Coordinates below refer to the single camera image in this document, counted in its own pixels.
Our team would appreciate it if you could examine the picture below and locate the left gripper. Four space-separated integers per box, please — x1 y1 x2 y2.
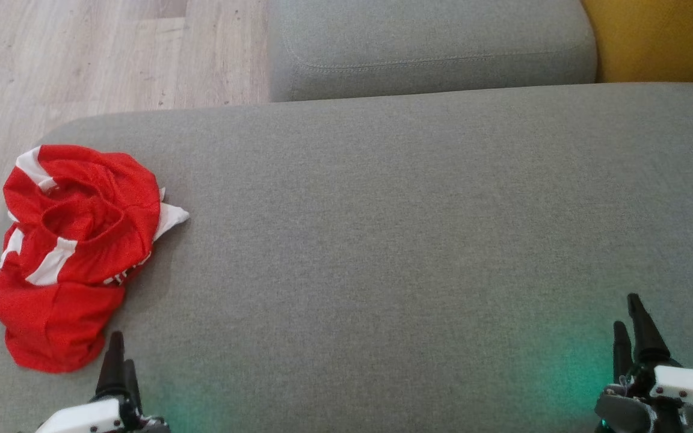
36 331 171 433

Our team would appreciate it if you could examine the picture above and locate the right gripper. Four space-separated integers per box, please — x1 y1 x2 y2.
594 293 693 433

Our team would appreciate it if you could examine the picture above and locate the red and white sports jersey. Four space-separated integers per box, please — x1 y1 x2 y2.
0 144 191 373

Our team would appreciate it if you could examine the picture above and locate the large grey sofa seat cushion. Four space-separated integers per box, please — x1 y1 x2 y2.
0 82 693 433

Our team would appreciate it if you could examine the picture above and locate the yellow sofa backrest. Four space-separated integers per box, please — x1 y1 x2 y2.
581 0 693 90

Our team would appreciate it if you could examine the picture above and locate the grey sofa ottoman cushion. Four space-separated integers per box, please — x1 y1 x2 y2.
268 0 599 103

